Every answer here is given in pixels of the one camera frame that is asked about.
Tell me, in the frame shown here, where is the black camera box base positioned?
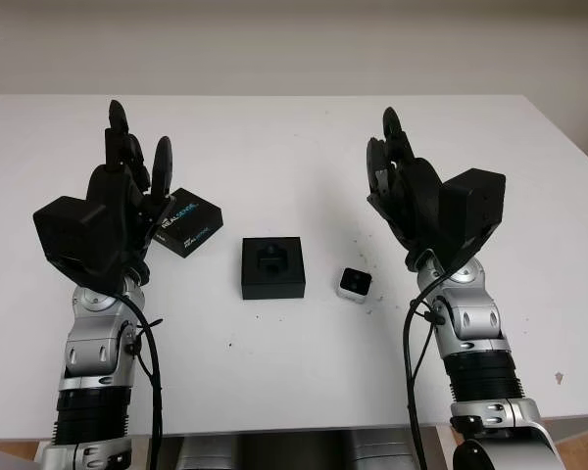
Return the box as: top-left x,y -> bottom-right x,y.
240,235 -> 308,302

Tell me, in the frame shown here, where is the silver robot right thigh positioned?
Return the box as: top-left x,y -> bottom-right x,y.
347,430 -> 416,470

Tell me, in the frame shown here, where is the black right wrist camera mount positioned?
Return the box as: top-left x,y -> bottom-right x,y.
439,167 -> 509,268

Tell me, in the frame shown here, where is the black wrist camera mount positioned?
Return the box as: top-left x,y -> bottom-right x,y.
31,194 -> 128,296
439,167 -> 509,268

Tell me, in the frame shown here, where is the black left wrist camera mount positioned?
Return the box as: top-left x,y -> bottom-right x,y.
31,194 -> 128,296

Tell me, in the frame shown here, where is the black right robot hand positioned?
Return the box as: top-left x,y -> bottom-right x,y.
366,106 -> 448,273

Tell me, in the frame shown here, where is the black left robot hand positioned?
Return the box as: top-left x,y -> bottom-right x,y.
84,99 -> 178,290

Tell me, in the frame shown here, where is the silver robot thigh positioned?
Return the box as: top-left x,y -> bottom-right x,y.
347,430 -> 416,470
175,432 -> 239,470

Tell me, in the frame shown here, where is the silver robot left thigh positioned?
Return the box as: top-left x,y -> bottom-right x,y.
175,432 -> 239,470

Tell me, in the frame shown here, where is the small silver depth camera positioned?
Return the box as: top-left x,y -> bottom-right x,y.
335,266 -> 372,301

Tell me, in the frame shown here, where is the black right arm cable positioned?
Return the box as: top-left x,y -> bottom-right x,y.
402,262 -> 453,470

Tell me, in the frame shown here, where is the black RealSense box lid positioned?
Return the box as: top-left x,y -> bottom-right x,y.
150,186 -> 225,259

